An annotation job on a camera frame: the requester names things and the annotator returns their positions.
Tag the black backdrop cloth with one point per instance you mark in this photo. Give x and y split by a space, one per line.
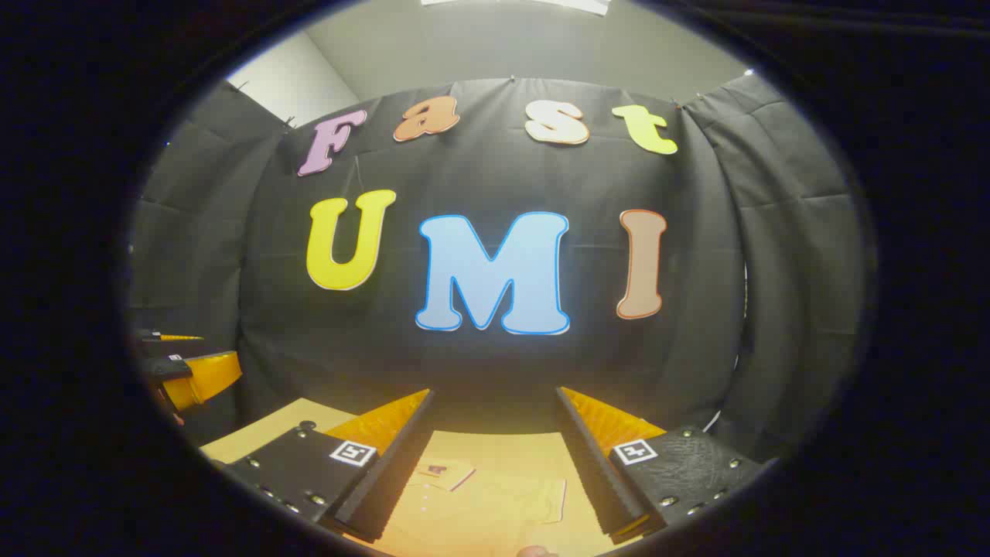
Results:
495 363

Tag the orange T-shirt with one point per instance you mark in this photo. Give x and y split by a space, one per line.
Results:
479 510

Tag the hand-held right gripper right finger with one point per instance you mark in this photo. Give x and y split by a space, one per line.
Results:
592 472

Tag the white ceiling light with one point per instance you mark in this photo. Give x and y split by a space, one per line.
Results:
588 6

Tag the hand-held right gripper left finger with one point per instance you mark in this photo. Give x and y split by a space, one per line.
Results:
394 472

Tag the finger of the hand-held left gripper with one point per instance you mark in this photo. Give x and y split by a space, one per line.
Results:
209 377
158 337

